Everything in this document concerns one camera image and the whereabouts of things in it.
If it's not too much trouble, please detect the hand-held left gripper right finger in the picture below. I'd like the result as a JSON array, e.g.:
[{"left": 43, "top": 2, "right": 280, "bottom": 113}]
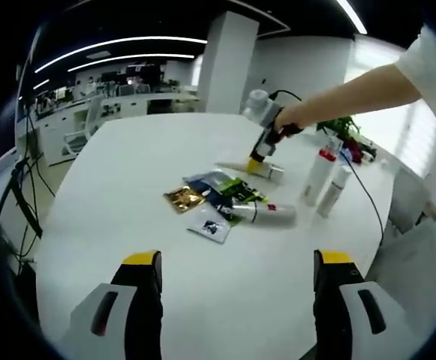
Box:
[{"left": 312, "top": 249, "right": 398, "bottom": 360}]

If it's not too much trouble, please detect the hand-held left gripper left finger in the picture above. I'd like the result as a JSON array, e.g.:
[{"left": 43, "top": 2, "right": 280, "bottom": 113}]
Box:
[{"left": 69, "top": 250, "right": 164, "bottom": 360}]

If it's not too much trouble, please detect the white skincare tube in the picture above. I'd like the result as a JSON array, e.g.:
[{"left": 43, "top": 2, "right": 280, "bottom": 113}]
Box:
[{"left": 214, "top": 160, "right": 285, "bottom": 180}]

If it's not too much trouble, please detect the green black skincare packet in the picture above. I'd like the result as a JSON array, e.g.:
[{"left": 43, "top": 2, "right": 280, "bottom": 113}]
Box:
[{"left": 182, "top": 170, "right": 270, "bottom": 228}]

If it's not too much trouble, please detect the tall red-collar skincare bottle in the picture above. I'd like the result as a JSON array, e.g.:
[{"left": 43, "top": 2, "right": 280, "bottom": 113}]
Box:
[{"left": 302, "top": 135, "right": 344, "bottom": 206}]

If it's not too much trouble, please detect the silver skincare bottle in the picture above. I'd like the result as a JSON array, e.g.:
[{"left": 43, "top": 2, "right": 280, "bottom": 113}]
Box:
[{"left": 231, "top": 201, "right": 297, "bottom": 227}]

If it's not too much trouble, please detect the small white skincare bottle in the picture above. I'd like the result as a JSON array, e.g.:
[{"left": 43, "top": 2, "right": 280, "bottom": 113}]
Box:
[{"left": 316, "top": 164, "right": 353, "bottom": 218}]

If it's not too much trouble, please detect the clear skincare sachet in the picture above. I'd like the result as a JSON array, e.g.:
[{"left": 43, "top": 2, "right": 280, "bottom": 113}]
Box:
[{"left": 186, "top": 205, "right": 233, "bottom": 245}]

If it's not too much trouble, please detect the gold skincare sachet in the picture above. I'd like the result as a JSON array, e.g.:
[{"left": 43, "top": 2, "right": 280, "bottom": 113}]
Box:
[{"left": 164, "top": 184, "right": 207, "bottom": 215}]

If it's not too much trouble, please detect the potted green plant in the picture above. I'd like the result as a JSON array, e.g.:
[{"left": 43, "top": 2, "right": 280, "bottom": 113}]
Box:
[{"left": 317, "top": 115, "right": 361, "bottom": 137}]

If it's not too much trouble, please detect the red cloth bundle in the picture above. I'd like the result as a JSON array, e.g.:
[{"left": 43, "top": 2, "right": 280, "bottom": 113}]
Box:
[{"left": 343, "top": 136, "right": 365, "bottom": 163}]

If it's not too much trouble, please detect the ceiling light strip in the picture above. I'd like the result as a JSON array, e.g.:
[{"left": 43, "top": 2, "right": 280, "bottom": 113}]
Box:
[
  {"left": 335, "top": 0, "right": 367, "bottom": 35},
  {"left": 67, "top": 54, "right": 196, "bottom": 72},
  {"left": 33, "top": 36, "right": 208, "bottom": 74}
]

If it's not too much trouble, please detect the white office desk row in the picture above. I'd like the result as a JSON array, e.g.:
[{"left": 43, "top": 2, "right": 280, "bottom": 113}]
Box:
[{"left": 26, "top": 89, "right": 200, "bottom": 166}]

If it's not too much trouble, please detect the white office chair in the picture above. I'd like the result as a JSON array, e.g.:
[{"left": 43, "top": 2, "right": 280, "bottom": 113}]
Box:
[{"left": 62, "top": 94, "right": 105, "bottom": 157}]

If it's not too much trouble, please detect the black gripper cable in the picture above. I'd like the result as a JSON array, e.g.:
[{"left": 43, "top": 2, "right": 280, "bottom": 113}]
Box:
[{"left": 269, "top": 88, "right": 386, "bottom": 248}]

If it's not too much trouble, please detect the black stand with cables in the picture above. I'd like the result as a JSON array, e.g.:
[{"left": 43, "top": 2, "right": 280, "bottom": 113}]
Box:
[{"left": 0, "top": 63, "right": 56, "bottom": 263}]

